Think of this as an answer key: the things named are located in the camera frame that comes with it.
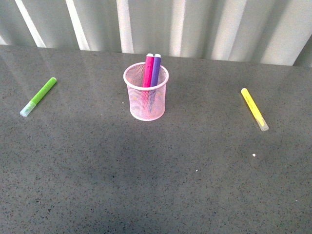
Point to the pink mesh pen cup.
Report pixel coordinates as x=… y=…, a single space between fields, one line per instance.
x=133 y=77

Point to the green highlighter pen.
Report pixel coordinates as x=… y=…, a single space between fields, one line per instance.
x=38 y=97

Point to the purple highlighter pen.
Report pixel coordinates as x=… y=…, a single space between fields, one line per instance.
x=154 y=80

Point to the yellow highlighter pen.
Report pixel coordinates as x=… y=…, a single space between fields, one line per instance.
x=254 y=110

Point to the white pleated curtain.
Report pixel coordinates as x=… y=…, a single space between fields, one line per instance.
x=261 y=31

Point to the pink highlighter pen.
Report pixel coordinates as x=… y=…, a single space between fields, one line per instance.
x=148 y=67

